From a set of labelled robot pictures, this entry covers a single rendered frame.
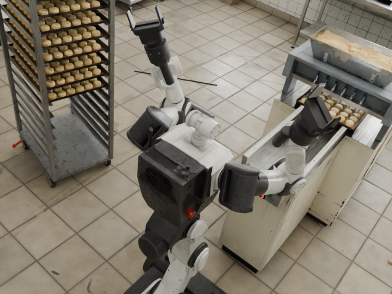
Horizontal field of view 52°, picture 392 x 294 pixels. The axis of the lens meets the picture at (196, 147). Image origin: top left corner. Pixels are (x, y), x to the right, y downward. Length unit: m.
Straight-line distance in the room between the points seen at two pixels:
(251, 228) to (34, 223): 1.44
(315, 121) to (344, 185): 1.71
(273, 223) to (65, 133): 1.82
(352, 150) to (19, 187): 2.31
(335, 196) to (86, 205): 1.75
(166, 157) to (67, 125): 2.14
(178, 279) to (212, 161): 0.92
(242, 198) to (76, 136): 2.18
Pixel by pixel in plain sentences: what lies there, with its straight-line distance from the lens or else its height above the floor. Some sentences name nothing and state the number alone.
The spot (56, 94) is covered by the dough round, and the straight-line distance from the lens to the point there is 2.71.
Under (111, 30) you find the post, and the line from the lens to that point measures 2.56.
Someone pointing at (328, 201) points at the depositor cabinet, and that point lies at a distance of 3.04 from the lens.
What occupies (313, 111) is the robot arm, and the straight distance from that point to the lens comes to 1.23.
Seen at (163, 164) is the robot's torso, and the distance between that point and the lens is 1.36.
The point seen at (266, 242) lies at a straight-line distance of 2.51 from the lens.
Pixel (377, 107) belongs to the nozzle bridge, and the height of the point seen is 1.06.
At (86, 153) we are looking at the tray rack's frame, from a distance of 3.19.
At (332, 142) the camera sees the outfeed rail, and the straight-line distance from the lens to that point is 2.49.
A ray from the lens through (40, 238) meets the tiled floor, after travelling 2.89.
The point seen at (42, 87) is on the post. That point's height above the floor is 0.91.
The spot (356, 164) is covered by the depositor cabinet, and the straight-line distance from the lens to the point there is 2.79.
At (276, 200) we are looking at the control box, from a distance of 2.22.
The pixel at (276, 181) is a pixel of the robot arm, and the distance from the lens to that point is 1.50.
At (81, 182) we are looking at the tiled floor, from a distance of 3.18.
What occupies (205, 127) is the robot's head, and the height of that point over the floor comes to 1.47.
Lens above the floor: 2.30
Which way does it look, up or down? 41 degrees down
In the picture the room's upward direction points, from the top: 11 degrees clockwise
